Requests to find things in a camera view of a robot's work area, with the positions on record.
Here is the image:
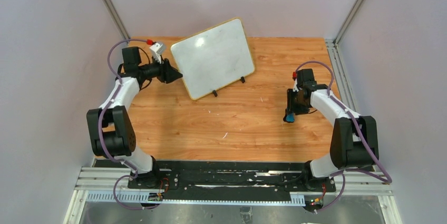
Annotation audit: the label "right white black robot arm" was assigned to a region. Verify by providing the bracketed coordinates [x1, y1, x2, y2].
[283, 69, 378, 191]

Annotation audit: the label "aluminium corner post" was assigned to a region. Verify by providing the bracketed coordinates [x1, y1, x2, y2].
[333, 0, 365, 46]
[102, 0, 131, 39]

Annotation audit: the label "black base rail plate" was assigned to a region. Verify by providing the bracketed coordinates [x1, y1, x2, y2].
[128, 160, 336, 202]

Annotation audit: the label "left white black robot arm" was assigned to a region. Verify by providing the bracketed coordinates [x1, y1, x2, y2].
[86, 43, 183, 188]

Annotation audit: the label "yellow framed whiteboard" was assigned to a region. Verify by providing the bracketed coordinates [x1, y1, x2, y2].
[170, 17, 255, 100]

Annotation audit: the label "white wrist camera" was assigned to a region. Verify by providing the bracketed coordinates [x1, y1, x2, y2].
[292, 71, 300, 92]
[146, 39, 166, 64]

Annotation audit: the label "left aluminium corner post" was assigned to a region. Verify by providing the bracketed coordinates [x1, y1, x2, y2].
[102, 0, 131, 39]

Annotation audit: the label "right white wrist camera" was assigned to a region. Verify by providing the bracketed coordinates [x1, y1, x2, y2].
[292, 71, 300, 92]

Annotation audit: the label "aluminium frame rails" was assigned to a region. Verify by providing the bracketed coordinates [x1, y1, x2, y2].
[65, 40, 392, 223]

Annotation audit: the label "blue black eraser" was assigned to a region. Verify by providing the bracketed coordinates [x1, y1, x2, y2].
[283, 110, 295, 123]

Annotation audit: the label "purple cable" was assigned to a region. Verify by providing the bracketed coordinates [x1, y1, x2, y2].
[295, 61, 393, 213]
[98, 39, 161, 211]

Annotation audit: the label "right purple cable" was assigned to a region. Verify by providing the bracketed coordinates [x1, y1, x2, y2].
[295, 61, 393, 213]

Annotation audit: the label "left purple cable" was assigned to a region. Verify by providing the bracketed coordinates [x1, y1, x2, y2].
[98, 39, 161, 211]

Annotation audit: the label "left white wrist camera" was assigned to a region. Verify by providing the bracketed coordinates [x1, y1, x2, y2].
[146, 39, 166, 64]

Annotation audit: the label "right aluminium corner post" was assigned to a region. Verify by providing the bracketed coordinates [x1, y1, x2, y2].
[333, 0, 365, 46]

